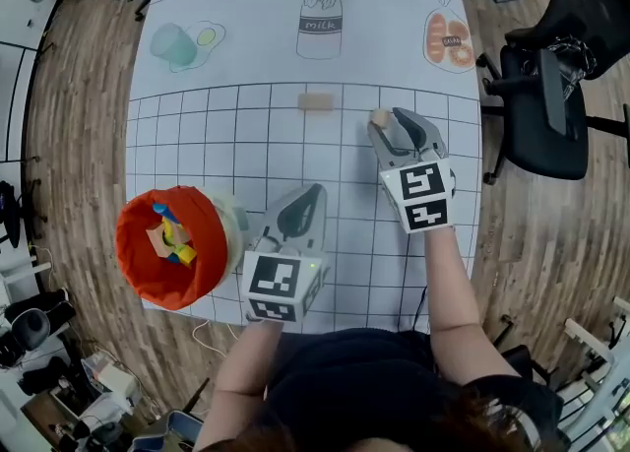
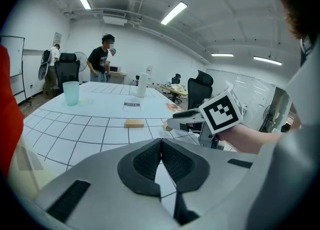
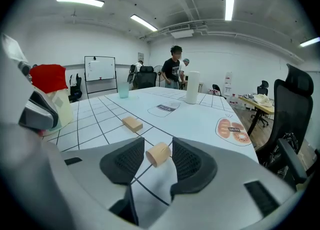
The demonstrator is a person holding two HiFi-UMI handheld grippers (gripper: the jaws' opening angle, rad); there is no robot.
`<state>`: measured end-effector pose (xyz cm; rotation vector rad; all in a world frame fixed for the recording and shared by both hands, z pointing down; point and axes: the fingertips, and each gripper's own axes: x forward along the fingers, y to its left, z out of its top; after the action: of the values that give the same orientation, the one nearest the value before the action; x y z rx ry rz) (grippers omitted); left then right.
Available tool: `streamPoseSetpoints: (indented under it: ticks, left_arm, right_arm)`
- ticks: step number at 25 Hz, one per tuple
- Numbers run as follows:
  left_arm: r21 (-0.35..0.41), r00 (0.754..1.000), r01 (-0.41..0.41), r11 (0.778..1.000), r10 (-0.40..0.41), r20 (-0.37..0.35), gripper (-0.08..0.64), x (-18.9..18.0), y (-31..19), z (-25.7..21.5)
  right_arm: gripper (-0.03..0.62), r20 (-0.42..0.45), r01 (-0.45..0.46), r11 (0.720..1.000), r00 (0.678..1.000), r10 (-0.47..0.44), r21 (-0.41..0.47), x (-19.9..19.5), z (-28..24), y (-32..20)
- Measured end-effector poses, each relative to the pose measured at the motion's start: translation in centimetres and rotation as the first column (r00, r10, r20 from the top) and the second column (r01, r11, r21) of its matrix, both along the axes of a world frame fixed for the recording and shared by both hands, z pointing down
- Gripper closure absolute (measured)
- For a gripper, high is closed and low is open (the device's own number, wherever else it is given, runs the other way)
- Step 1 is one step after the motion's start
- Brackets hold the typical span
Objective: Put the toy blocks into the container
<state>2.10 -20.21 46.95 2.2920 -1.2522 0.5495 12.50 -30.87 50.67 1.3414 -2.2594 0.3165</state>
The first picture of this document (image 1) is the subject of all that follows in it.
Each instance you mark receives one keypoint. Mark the orange fabric storage basket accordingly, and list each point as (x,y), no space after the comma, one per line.
(147,277)

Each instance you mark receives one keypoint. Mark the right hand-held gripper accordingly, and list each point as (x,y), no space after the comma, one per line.
(423,194)

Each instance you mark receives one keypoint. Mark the white metal frame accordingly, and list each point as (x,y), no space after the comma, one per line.
(598,361)

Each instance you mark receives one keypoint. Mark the small wooden block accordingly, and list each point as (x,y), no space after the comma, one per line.
(381,117)

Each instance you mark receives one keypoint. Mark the black round device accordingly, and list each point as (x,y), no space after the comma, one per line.
(29,329)

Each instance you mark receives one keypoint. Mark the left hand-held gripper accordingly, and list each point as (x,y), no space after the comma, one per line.
(275,277)

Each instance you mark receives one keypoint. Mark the person's torso in black clothing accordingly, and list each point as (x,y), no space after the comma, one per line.
(359,381)

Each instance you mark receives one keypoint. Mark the long wooden block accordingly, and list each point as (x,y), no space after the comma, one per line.
(316,101)

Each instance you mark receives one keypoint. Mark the white grid table mat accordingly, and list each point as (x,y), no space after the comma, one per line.
(275,145)

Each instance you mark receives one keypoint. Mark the person's left forearm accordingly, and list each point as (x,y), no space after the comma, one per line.
(246,371)

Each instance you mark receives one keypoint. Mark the person's right forearm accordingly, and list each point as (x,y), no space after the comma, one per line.
(453,302)

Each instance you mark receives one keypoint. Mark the white box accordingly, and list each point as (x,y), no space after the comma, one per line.
(115,380)

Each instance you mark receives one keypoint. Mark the colourful toy blocks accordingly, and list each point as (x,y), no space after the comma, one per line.
(172,240)

